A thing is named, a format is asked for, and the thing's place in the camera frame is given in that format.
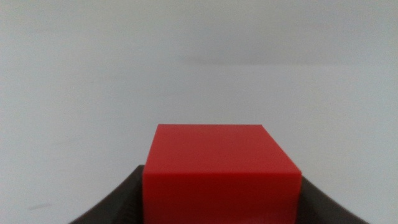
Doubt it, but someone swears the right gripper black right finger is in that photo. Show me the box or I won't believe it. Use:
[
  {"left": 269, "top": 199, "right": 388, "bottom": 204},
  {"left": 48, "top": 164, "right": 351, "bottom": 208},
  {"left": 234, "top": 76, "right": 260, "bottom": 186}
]
[{"left": 295, "top": 175, "right": 371, "bottom": 224}]

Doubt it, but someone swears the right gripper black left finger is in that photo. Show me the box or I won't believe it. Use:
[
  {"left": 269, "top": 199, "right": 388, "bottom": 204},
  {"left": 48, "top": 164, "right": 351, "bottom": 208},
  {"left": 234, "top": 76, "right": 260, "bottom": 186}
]
[{"left": 68, "top": 164, "right": 146, "bottom": 224}]

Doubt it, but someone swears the red cube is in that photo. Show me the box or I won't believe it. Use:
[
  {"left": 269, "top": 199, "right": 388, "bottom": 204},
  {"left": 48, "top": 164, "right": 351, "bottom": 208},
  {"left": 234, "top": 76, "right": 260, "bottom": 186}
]
[{"left": 142, "top": 123, "right": 303, "bottom": 224}]

